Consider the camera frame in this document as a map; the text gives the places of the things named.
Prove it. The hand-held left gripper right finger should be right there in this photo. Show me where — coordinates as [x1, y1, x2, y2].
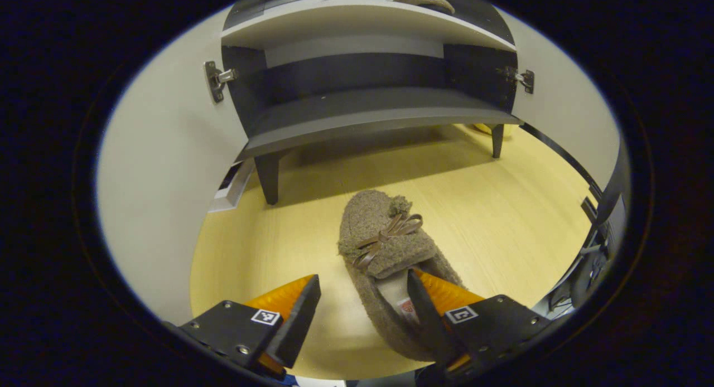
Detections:
[406, 269, 550, 375]

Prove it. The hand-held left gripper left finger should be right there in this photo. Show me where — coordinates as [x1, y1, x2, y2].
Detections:
[178, 274, 322, 376]

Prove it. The beige shoe cabinet door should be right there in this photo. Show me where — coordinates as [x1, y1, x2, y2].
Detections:
[96, 5, 252, 326]
[494, 8, 621, 191]

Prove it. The grey and beige shoe cabinet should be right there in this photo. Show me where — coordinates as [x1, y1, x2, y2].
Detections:
[220, 0, 525, 206]

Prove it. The metal door hinge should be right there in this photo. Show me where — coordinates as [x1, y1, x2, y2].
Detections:
[496, 65, 535, 95]
[204, 61, 239, 103]

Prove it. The white and blue object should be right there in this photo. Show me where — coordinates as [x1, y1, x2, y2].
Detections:
[279, 373, 349, 387]

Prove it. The black door handle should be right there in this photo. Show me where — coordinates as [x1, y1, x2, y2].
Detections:
[580, 139, 632, 248]

